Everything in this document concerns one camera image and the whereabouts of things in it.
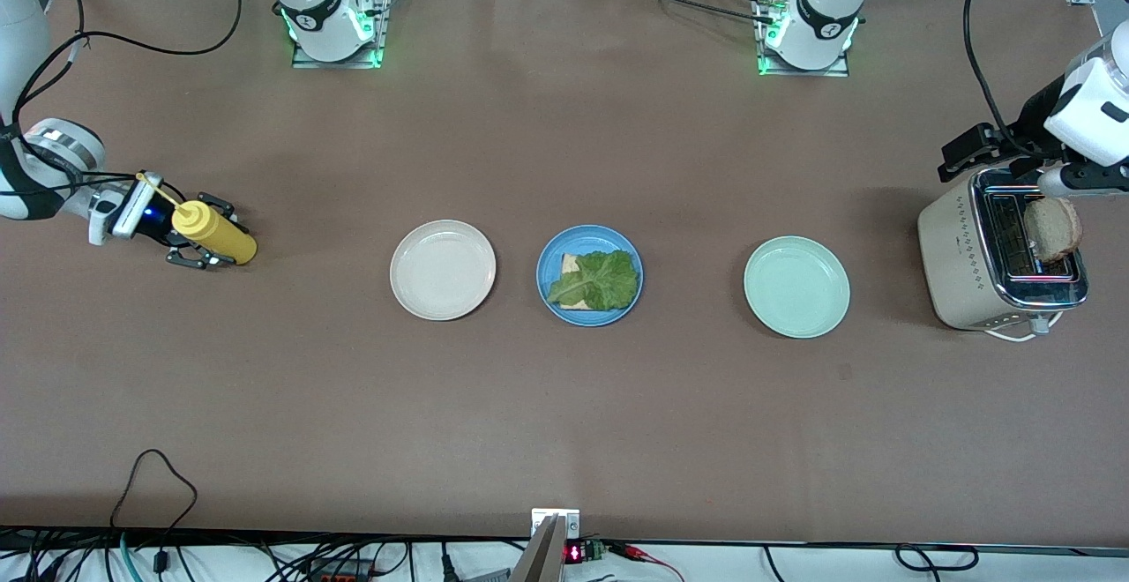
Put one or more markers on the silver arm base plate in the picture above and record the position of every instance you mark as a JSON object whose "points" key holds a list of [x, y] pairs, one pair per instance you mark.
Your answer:
{"points": [[381, 26], [833, 70]]}

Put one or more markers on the beige chrome toaster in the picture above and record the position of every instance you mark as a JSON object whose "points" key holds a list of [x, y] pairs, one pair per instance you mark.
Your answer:
{"points": [[957, 256]]}

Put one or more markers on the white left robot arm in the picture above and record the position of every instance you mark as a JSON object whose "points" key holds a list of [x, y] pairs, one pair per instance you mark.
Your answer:
{"points": [[820, 18]]}

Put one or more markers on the yellow mustard squeeze bottle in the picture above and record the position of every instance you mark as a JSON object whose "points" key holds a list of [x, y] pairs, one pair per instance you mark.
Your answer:
{"points": [[216, 234]]}

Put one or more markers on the pale green round plate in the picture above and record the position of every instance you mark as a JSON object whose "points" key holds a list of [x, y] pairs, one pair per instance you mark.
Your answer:
{"points": [[796, 287]]}

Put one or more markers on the brown bread slice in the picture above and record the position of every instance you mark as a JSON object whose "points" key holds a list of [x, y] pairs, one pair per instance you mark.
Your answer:
{"points": [[569, 263], [1054, 229]]}

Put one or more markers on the grey metal bar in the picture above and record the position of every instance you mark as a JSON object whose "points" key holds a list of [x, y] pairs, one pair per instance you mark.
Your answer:
{"points": [[542, 555]]}

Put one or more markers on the green lettuce leaf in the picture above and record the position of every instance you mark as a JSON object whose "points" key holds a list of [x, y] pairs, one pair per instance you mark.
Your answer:
{"points": [[604, 282]]}

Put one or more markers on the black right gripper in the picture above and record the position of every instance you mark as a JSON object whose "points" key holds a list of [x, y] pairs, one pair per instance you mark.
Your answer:
{"points": [[161, 224]]}

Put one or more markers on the silver mounting bracket plate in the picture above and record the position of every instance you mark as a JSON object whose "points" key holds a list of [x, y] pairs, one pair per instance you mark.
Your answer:
{"points": [[573, 520]]}

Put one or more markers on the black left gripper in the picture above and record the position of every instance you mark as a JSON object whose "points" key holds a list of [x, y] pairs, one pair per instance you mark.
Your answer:
{"points": [[1027, 125]]}

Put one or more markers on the white round plate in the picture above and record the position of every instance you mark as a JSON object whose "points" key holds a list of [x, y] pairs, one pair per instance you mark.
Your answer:
{"points": [[443, 270]]}

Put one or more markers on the red LED display module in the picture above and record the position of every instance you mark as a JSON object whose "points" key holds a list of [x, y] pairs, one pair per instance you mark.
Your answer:
{"points": [[575, 553]]}

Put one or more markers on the blue round plate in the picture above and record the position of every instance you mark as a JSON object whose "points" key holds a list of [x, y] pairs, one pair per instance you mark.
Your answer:
{"points": [[590, 234]]}

